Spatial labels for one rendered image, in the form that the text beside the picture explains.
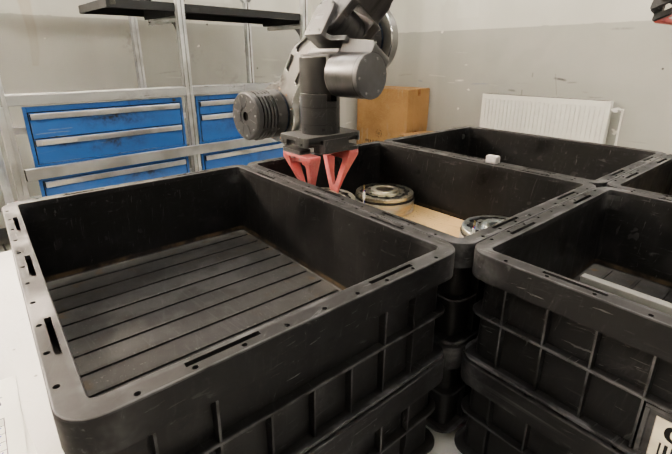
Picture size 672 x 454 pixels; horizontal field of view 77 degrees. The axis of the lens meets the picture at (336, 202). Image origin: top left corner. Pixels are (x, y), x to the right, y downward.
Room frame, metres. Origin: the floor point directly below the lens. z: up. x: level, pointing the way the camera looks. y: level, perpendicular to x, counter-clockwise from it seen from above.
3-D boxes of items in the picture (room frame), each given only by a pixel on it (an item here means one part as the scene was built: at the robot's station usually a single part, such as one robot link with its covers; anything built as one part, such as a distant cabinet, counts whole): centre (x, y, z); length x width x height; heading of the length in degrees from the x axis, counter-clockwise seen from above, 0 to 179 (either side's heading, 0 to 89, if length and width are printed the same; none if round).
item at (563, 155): (0.77, -0.33, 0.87); 0.40 x 0.30 x 0.11; 40
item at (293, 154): (0.61, 0.03, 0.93); 0.07 x 0.07 x 0.09; 40
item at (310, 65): (0.61, 0.02, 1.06); 0.07 x 0.06 x 0.07; 44
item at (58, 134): (2.12, 1.10, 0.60); 0.72 x 0.03 x 0.56; 134
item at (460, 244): (0.58, -0.10, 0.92); 0.40 x 0.30 x 0.02; 40
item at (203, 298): (0.39, 0.13, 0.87); 0.40 x 0.30 x 0.11; 40
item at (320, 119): (0.62, 0.02, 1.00); 0.10 x 0.07 x 0.07; 130
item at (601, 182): (0.77, -0.33, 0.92); 0.40 x 0.30 x 0.02; 40
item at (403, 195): (0.71, -0.09, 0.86); 0.10 x 0.10 x 0.01
